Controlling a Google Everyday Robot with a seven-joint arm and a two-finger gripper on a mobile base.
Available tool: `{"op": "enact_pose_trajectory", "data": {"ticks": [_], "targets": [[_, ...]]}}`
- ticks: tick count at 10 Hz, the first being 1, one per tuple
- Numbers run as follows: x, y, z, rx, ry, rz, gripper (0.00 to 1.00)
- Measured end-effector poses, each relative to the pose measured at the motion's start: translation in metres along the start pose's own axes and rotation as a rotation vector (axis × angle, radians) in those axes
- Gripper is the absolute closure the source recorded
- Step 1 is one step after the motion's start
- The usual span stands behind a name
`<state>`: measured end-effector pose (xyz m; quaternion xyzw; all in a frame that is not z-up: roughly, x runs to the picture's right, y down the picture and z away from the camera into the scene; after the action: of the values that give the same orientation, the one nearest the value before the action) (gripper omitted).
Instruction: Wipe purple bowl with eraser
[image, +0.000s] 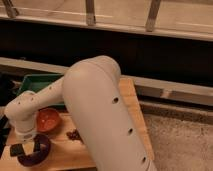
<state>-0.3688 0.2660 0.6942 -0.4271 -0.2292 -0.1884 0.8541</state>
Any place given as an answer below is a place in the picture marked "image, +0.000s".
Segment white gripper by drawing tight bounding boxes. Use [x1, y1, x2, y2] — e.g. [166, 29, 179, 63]
[15, 129, 37, 142]

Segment black eraser block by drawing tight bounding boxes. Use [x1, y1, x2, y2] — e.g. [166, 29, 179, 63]
[10, 144, 25, 157]

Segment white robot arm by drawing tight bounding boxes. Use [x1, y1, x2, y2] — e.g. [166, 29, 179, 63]
[4, 56, 157, 171]

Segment purple bowl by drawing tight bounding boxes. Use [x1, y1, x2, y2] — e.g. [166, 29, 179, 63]
[17, 134, 51, 167]

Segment orange bowl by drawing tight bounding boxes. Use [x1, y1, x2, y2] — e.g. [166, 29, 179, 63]
[36, 108, 61, 133]

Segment wooden table board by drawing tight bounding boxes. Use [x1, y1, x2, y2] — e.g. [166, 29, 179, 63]
[0, 78, 154, 171]

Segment dark red grapes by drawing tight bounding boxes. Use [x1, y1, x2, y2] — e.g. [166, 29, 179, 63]
[66, 130, 82, 141]

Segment green tray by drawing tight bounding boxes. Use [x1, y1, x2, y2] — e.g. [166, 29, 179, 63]
[17, 74, 66, 109]

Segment metal window frame rail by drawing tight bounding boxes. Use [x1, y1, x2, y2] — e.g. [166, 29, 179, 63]
[0, 0, 213, 42]

